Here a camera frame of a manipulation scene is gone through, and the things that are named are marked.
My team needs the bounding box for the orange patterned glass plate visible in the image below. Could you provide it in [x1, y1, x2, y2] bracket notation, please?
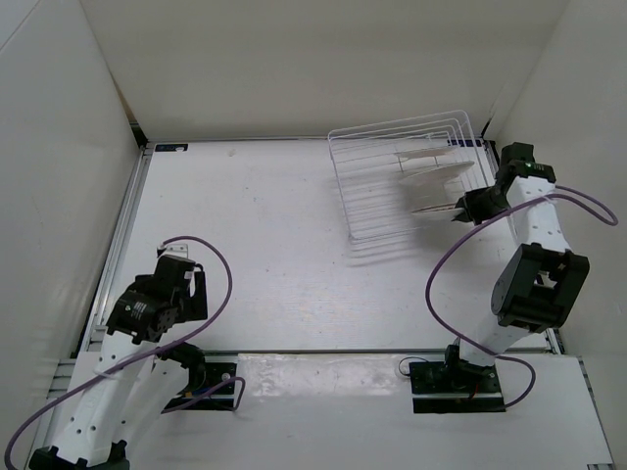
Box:
[411, 203, 462, 214]

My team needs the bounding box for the white wire dish rack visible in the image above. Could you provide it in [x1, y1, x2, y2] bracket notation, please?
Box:
[327, 110, 494, 242]

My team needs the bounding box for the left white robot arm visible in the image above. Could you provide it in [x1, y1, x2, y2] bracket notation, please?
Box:
[28, 255, 209, 469]

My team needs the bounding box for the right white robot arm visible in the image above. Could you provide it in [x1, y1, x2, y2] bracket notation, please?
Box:
[440, 160, 590, 392]

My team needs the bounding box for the front white plate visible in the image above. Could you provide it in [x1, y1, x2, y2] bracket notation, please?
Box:
[399, 162, 474, 187]

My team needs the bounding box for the white plate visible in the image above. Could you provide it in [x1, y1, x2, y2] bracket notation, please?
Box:
[399, 162, 474, 187]
[394, 146, 457, 162]

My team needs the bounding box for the right blue corner label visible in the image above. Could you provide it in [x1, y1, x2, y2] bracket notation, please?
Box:
[447, 139, 483, 148]

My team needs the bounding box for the blue corner label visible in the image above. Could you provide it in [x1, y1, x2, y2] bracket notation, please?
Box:
[154, 143, 188, 153]
[447, 139, 483, 148]

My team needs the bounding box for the rear white plate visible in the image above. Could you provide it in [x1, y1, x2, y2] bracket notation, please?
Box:
[394, 146, 457, 162]

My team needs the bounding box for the left blue corner label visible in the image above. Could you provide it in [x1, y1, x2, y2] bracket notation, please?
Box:
[154, 143, 188, 153]

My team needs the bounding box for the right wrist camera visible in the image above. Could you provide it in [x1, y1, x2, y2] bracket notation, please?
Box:
[500, 142, 535, 166]

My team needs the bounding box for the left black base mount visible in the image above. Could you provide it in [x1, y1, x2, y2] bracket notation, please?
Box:
[166, 355, 239, 411]

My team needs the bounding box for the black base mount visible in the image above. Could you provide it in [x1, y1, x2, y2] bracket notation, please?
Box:
[166, 355, 239, 411]
[399, 356, 506, 414]

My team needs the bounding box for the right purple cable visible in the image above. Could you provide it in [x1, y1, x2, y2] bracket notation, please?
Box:
[424, 185, 619, 407]

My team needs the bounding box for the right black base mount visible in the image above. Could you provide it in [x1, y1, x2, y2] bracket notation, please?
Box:
[399, 356, 506, 414]

